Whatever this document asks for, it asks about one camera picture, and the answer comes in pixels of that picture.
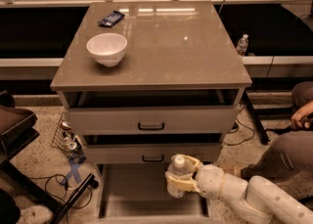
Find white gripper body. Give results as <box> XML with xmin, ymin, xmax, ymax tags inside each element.
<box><xmin>196</xmin><ymin>164</ymin><xmax>224</xmax><ymax>200</ymax></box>

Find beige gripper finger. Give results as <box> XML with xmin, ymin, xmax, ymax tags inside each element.
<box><xmin>165</xmin><ymin>171</ymin><xmax>200</xmax><ymax>193</ymax></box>
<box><xmin>171</xmin><ymin>154</ymin><xmax>201</xmax><ymax>173</ymax></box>

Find clear plastic bottle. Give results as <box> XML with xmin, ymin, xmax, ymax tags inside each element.
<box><xmin>165</xmin><ymin>155</ymin><xmax>189</xmax><ymax>199</ymax></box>

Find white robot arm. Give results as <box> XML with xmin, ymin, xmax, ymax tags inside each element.
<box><xmin>165</xmin><ymin>154</ymin><xmax>313</xmax><ymax>224</ymax></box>

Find middle drawer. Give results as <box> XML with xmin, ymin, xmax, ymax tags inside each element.
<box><xmin>83</xmin><ymin>133</ymin><xmax>221</xmax><ymax>164</ymax></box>

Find top drawer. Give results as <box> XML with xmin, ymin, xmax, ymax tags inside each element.
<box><xmin>60</xmin><ymin>89</ymin><xmax>243</xmax><ymax>135</ymax></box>

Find open bottom drawer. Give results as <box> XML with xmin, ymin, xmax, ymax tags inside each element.
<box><xmin>95</xmin><ymin>163</ymin><xmax>210</xmax><ymax>224</ymax></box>

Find grey drawer cabinet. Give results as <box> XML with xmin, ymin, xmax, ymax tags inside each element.
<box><xmin>50</xmin><ymin>0</ymin><xmax>253</xmax><ymax>224</ymax></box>

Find background water bottle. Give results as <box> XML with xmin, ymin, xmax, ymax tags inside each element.
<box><xmin>236</xmin><ymin>34</ymin><xmax>248</xmax><ymax>56</ymax></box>

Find person's hand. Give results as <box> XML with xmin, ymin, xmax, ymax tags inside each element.
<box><xmin>291</xmin><ymin>101</ymin><xmax>313</xmax><ymax>130</ymax></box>

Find tan shoe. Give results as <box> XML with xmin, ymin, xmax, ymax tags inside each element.
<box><xmin>222</xmin><ymin>165</ymin><xmax>242</xmax><ymax>178</ymax></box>

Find black stand leg right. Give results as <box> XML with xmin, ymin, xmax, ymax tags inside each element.
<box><xmin>243</xmin><ymin>92</ymin><xmax>270</xmax><ymax>145</ymax></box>

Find person's leg brown trousers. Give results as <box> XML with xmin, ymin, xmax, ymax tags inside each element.
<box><xmin>241</xmin><ymin>81</ymin><xmax>313</xmax><ymax>182</ymax></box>

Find black tripod leg left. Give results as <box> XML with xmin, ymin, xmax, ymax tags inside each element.
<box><xmin>49</xmin><ymin>173</ymin><xmax>99</xmax><ymax>224</ymax></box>

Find blue tape cross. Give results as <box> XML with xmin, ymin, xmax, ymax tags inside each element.
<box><xmin>62</xmin><ymin>157</ymin><xmax>86</xmax><ymax>183</ymax></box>

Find white bowl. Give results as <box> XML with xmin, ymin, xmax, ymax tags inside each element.
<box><xmin>86</xmin><ymin>33</ymin><xmax>127</xmax><ymax>67</ymax></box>

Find white shoe bottom left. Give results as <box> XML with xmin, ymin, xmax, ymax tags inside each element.
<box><xmin>17</xmin><ymin>205</ymin><xmax>53</xmax><ymax>224</ymax></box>

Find blue snack packet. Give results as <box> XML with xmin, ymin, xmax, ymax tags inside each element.
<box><xmin>98</xmin><ymin>11</ymin><xmax>125</xmax><ymax>27</ymax></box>

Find dark chair left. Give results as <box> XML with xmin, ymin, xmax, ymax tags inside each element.
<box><xmin>0</xmin><ymin>90</ymin><xmax>59</xmax><ymax>224</ymax></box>

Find black floor cable right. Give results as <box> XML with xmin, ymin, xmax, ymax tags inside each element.
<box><xmin>223</xmin><ymin>116</ymin><xmax>256</xmax><ymax>147</ymax></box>

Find black floor cable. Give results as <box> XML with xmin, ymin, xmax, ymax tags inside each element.
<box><xmin>29</xmin><ymin>173</ymin><xmax>94</xmax><ymax>210</ymax></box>
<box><xmin>223</xmin><ymin>116</ymin><xmax>256</xmax><ymax>147</ymax></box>

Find wire basket with cans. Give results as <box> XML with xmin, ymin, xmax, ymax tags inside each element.
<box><xmin>51</xmin><ymin>114</ymin><xmax>84</xmax><ymax>158</ymax></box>

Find black floor cable left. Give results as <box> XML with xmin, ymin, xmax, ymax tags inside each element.
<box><xmin>29</xmin><ymin>173</ymin><xmax>94</xmax><ymax>210</ymax></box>

